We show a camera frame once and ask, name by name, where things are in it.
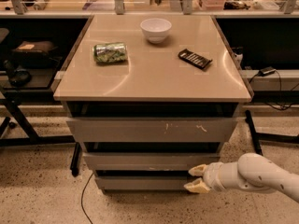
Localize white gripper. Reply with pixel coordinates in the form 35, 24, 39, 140
184, 162, 232, 193

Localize grey drawer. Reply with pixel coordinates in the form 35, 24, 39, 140
83, 152, 220, 171
66, 118, 237, 143
95, 176, 194, 191

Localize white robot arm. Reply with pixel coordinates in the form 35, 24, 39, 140
184, 153, 299, 202

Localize grey top drawer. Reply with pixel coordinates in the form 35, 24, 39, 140
66, 118, 237, 143

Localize grey bottom drawer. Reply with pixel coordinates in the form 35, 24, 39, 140
95, 176, 194, 191

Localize beige drawer cabinet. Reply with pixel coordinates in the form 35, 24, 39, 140
52, 14, 254, 194

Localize black right table leg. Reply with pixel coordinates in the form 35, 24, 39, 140
245, 110, 299, 155

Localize black snack bar packet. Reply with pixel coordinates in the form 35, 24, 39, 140
178, 49, 211, 70

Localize black power adapter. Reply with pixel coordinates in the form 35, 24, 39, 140
259, 66, 276, 77

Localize white bowl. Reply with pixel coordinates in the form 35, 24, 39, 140
140, 18, 172, 44

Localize green crushed chip bag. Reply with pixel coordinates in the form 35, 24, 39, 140
93, 42, 127, 63

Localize black round device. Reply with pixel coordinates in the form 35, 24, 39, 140
4, 60, 32, 87

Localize black bag on shelf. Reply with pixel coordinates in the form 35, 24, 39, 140
11, 41, 56, 69

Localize black floor cable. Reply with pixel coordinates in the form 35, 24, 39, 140
80, 172, 95, 224

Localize black adapter cable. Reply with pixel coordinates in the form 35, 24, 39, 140
248, 69, 299, 112

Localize black left table frame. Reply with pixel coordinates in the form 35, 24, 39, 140
0, 90, 81, 176

